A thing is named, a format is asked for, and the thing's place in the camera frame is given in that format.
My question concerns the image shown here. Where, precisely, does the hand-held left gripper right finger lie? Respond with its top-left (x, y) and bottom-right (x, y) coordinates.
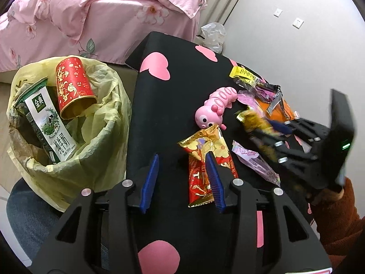
top-left (206, 153), bottom-right (333, 274)

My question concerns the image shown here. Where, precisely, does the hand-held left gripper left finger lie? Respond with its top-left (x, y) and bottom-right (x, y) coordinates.
top-left (31, 153), bottom-right (160, 274)

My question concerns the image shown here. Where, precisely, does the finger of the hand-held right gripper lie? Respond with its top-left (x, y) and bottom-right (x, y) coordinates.
top-left (252, 133), bottom-right (323, 184)
top-left (268, 118), bottom-right (328, 147)

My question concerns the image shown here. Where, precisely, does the red gold snack wrapper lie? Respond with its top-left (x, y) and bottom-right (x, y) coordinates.
top-left (178, 125), bottom-right (239, 208)

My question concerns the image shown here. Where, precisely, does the gold foil wrapper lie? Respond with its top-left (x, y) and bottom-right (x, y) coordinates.
top-left (237, 110), bottom-right (281, 160)

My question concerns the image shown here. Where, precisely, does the pink cartoon snack pouch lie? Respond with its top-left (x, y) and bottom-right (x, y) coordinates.
top-left (238, 88), bottom-right (274, 107)

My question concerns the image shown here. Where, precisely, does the bin with yellow liner bag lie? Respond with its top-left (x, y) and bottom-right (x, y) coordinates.
top-left (6, 56), bottom-right (133, 213)

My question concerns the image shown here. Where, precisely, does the person's right forearm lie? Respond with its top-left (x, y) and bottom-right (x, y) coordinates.
top-left (309, 177), bottom-right (365, 266)

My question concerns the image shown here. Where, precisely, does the orange snack wrapper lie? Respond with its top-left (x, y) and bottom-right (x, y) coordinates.
top-left (255, 97), bottom-right (294, 122)

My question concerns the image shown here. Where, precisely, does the purple silver wrapper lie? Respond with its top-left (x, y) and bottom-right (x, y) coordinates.
top-left (257, 81), bottom-right (284, 112)

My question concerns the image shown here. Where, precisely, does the small purple candy wrapper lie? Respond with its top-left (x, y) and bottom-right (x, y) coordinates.
top-left (232, 140), bottom-right (281, 188)

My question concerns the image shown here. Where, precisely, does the yellow snack wrapper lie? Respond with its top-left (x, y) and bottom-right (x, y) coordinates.
top-left (229, 66), bottom-right (261, 89)

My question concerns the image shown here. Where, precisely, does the pink caterpillar toy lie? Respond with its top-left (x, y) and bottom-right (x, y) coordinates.
top-left (195, 88), bottom-right (238, 133)

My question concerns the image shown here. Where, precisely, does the black tablecloth with pink hearts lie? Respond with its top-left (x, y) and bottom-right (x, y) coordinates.
top-left (97, 31), bottom-right (348, 274)

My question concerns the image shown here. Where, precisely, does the white plastic bag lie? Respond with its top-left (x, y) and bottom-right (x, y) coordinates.
top-left (200, 22), bottom-right (227, 54)

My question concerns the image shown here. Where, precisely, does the green white milk carton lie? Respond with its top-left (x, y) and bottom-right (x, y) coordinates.
top-left (16, 78), bottom-right (77, 164)

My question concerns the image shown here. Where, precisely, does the red patterned paper cup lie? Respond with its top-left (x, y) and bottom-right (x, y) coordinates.
top-left (55, 57), bottom-right (97, 120)

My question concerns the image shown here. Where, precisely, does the person's leg in jeans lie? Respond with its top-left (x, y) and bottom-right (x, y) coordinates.
top-left (6, 178), bottom-right (72, 263)

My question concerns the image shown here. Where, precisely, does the bed with pink floral sheets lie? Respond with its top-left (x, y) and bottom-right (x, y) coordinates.
top-left (0, 0), bottom-right (207, 73)

